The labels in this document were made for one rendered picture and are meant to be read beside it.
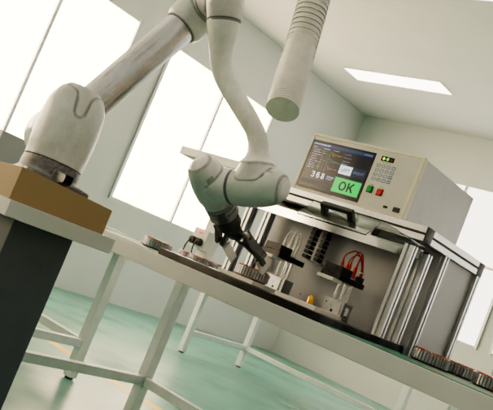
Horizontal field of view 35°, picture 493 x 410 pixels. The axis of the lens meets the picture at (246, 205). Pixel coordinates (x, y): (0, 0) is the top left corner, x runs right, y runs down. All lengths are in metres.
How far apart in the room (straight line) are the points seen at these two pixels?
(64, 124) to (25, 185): 0.21
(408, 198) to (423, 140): 7.62
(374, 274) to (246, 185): 0.61
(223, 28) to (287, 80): 1.50
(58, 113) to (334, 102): 8.12
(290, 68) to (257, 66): 5.07
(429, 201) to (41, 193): 1.20
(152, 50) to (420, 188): 0.90
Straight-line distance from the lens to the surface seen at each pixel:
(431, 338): 2.57
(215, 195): 2.19
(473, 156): 9.68
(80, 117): 2.05
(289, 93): 3.69
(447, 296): 2.58
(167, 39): 2.38
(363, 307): 2.54
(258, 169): 2.12
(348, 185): 2.54
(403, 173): 2.46
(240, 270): 2.44
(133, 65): 2.34
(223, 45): 2.28
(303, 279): 2.68
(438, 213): 2.60
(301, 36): 3.93
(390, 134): 10.28
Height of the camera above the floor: 0.79
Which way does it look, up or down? 5 degrees up
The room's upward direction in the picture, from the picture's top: 22 degrees clockwise
